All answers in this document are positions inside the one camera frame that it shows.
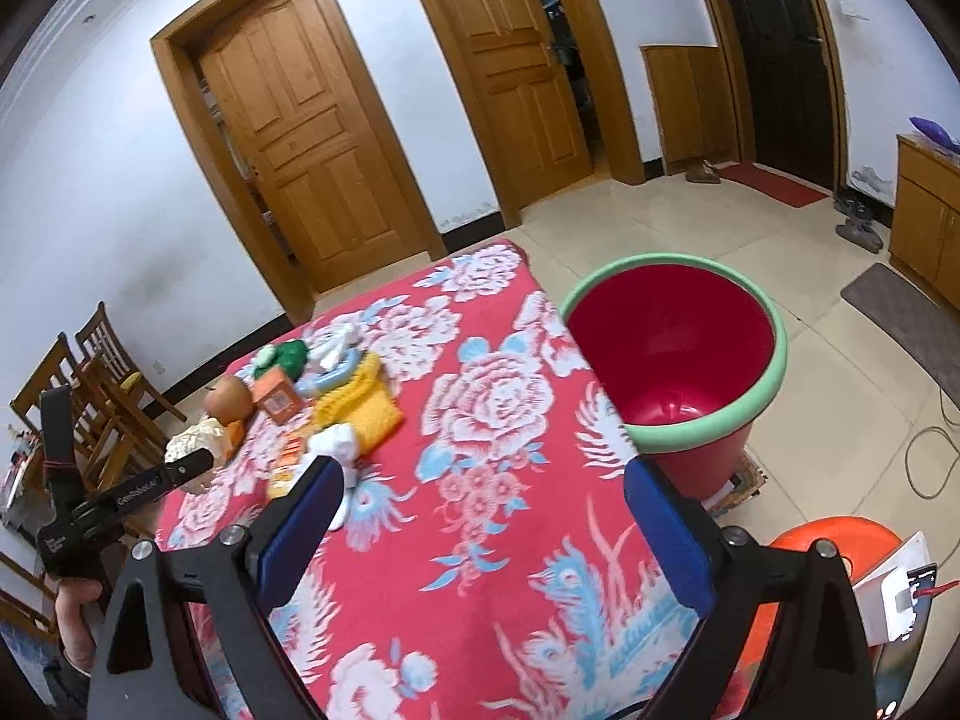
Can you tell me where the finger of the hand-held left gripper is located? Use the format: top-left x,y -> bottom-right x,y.
154,450 -> 215,492

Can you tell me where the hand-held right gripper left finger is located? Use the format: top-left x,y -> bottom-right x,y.
88,456 -> 346,720

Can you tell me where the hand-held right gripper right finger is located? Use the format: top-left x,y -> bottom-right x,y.
625,457 -> 878,720

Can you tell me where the red bucket with green rim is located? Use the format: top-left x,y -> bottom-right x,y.
561,253 -> 787,503

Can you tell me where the person's left hand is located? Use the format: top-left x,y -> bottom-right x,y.
56,577 -> 106,680

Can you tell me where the beige crumpled paper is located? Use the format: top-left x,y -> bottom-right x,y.
165,420 -> 233,496

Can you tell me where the apple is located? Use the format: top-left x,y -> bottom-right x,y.
206,375 -> 254,421

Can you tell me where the white crumpled tissue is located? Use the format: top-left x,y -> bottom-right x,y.
309,424 -> 359,467

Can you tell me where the small orange box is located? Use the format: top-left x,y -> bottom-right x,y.
251,369 -> 305,425

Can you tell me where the yellow foam net sleeve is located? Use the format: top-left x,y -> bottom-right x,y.
311,352 -> 406,458

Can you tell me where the green clover-shaped toy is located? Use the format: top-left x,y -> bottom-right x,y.
251,340 -> 310,380

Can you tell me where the wooden chair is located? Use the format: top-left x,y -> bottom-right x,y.
75,301 -> 188,421
11,334 -> 121,481

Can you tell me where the orange plastic stool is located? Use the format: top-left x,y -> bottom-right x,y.
742,516 -> 905,691

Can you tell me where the red floral blanket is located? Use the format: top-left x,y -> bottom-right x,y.
154,238 -> 751,720

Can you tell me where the clear plastic bag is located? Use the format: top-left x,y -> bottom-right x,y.
311,322 -> 362,372

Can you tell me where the white box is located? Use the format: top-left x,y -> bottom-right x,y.
851,531 -> 942,646

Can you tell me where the grey floor mat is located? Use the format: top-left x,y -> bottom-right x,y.
840,262 -> 960,391

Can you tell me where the panelled wooden door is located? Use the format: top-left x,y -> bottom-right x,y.
394,0 -> 646,230
150,0 -> 447,323

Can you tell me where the red door mat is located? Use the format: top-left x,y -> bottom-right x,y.
720,163 -> 830,209

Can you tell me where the wooden cabinet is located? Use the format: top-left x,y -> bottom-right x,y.
887,133 -> 960,308

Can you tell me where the purple bag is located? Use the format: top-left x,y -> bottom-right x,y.
909,116 -> 960,151

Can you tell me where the black door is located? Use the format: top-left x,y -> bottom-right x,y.
686,0 -> 852,192

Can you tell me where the floor cable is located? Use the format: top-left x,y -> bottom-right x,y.
904,382 -> 960,500

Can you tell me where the low wooden wall panel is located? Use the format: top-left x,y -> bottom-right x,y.
640,45 -> 740,166

